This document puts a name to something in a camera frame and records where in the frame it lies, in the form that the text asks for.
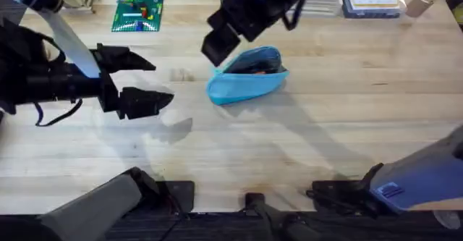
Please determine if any blue soft zip bag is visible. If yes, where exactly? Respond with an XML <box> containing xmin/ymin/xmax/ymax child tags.
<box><xmin>205</xmin><ymin>45</ymin><xmax>291</xmax><ymax>106</ymax></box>

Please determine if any green board with toy blocks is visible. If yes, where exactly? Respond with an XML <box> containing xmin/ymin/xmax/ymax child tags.
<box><xmin>111</xmin><ymin>0</ymin><xmax>165</xmax><ymax>33</ymax></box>

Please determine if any clear plastic box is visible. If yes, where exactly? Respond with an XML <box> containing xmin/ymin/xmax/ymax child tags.
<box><xmin>339</xmin><ymin>0</ymin><xmax>407</xmax><ymax>20</ymax></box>

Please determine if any cardboard tube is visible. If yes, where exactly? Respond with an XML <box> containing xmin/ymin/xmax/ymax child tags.
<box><xmin>404</xmin><ymin>0</ymin><xmax>437</xmax><ymax>19</ymax></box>

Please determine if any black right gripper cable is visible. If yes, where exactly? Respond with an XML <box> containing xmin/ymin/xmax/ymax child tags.
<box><xmin>281</xmin><ymin>0</ymin><xmax>316</xmax><ymax>32</ymax></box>

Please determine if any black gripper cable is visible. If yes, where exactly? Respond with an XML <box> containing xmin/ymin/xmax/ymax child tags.
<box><xmin>281</xmin><ymin>0</ymin><xmax>316</xmax><ymax>32</ymax></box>
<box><xmin>33</xmin><ymin>98</ymin><xmax>85</xmax><ymax>128</ymax></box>

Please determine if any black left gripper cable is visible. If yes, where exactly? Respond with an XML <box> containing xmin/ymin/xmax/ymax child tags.
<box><xmin>33</xmin><ymin>98</ymin><xmax>85</xmax><ymax>128</ymax></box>

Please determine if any black rail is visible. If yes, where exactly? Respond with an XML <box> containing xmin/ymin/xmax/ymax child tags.
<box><xmin>0</xmin><ymin>179</ymin><xmax>463</xmax><ymax>241</ymax></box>

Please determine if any black centre post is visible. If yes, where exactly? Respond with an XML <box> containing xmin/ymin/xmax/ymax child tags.
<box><xmin>244</xmin><ymin>192</ymin><xmax>321</xmax><ymax>241</ymax></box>

